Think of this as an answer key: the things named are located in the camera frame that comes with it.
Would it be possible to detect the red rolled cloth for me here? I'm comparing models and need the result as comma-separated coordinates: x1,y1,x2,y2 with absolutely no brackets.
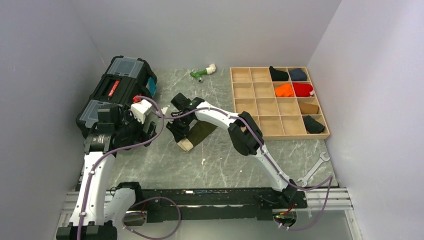
292,82,315,98

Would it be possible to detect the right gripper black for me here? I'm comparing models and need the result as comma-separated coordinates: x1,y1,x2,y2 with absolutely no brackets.
166,114,193,144

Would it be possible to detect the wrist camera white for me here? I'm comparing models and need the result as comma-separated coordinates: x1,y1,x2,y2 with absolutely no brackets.
130,95,154,125
161,106,172,118

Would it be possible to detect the orange rolled cloth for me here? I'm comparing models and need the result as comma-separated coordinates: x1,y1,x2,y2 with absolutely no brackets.
274,83,295,98

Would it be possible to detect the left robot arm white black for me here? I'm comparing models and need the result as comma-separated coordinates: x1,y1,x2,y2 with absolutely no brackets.
55,100,156,240

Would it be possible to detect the brown rolled cloth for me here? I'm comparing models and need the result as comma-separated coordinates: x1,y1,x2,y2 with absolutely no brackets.
298,102,320,115

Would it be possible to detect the black plastic toolbox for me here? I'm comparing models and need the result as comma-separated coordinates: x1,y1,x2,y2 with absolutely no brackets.
75,55,158,138

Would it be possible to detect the silver wrench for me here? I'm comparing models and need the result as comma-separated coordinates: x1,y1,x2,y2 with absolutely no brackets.
297,152,331,188

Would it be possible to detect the olive green underwear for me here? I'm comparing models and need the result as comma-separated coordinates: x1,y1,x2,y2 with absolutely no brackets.
177,120,217,152

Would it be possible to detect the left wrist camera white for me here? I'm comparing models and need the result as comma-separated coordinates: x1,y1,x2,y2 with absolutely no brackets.
130,95,154,125

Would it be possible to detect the black ribbed rolled cloth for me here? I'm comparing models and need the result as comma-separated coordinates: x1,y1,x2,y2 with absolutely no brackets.
302,115,326,134

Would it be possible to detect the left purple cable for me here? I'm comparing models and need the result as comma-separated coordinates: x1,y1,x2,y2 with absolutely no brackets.
76,96,182,240

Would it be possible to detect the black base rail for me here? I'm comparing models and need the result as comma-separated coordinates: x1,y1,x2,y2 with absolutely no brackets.
129,187,308,223

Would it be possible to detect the navy rolled cloth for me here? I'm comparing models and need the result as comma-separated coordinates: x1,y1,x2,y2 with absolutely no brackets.
288,68,308,82

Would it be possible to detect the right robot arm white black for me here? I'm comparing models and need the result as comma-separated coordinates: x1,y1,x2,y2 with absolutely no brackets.
166,93,306,208

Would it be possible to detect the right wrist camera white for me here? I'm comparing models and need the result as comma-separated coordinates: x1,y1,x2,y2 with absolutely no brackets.
161,106,172,118

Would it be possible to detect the green white pipe fitting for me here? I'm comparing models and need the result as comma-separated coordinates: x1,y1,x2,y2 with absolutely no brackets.
190,63,217,83

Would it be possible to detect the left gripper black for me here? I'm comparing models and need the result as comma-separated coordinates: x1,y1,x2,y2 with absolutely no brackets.
115,104,157,147

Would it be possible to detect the wooden compartment tray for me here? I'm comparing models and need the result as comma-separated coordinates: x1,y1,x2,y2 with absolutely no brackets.
230,66,330,141

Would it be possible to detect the aluminium frame rail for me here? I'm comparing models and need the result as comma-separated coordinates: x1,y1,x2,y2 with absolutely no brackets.
55,180,355,240

